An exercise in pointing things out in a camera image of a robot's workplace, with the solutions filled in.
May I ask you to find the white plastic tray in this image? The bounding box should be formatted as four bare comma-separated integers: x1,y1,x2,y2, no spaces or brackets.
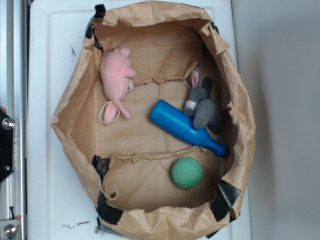
26,0,253,240

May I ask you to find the black metal bracket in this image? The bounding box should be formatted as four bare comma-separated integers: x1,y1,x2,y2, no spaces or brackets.
0,106,16,184

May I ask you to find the brown paper bag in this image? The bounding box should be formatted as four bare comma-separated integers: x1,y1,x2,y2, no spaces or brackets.
51,1,256,240

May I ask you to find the metal frame rail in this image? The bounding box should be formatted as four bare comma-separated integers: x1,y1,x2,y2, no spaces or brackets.
0,0,29,240

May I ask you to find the green textured ball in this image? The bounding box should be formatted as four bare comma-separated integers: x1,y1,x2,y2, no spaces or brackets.
171,157,204,189

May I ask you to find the grey plush bunny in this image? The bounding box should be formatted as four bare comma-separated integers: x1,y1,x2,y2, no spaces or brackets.
182,70,224,134

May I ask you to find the pink plush toy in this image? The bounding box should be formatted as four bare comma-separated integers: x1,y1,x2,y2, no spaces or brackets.
99,47,136,125

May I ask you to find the blue plastic bottle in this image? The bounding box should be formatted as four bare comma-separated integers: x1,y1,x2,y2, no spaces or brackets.
149,99,227,157

